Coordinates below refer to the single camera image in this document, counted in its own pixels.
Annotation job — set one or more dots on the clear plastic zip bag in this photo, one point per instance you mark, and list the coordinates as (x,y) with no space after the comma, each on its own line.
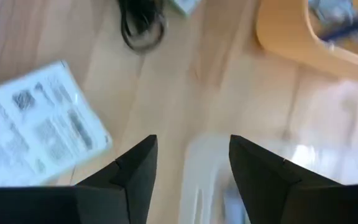
(322,124)

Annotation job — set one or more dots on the dark blue pen-shaped item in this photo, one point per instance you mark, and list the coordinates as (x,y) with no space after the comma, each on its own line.
(353,26)

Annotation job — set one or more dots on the orange plastic bin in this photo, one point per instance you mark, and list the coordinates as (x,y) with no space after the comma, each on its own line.
(284,34)

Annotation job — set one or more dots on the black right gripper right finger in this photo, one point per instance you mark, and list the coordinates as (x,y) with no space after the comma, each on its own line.
(266,180)

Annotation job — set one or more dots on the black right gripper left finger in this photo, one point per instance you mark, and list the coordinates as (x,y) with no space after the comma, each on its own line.
(135,174)

